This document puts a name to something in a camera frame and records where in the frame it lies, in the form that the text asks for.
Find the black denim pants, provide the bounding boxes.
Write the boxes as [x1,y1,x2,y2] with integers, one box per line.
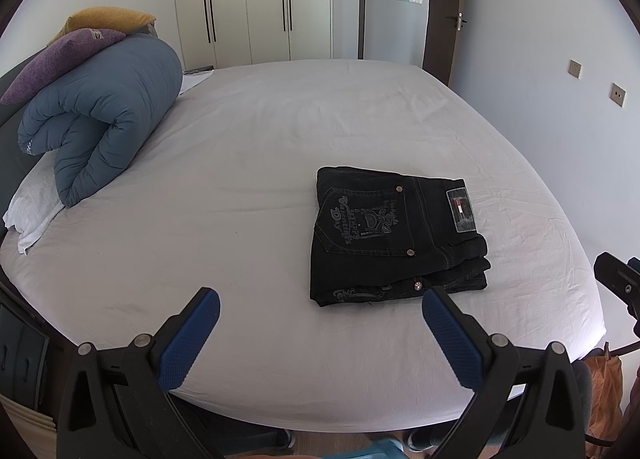
[310,167,490,306]

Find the orange cloth on chair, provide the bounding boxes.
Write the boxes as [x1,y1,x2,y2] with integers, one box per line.
[584,344,623,457]

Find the dark bedside cabinet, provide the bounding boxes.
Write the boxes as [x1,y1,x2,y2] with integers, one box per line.
[1,286,58,418]

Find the white folded sheet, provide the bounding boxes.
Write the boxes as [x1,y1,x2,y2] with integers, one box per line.
[2,150,64,254]

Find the white bed mattress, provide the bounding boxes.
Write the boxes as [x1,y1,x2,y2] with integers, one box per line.
[1,60,605,433]

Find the rolled blue duvet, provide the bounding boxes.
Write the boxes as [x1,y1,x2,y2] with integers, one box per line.
[17,34,182,208]

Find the dark brown door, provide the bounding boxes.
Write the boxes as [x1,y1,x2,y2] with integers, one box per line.
[423,0,466,86]

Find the purple pillow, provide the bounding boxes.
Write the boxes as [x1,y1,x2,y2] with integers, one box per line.
[1,28,126,105]

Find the mustard yellow pillow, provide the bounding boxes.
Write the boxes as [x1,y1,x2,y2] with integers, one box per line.
[49,6,156,44]

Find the cream wardrobe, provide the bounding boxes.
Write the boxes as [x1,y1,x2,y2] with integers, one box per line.
[175,0,357,70]

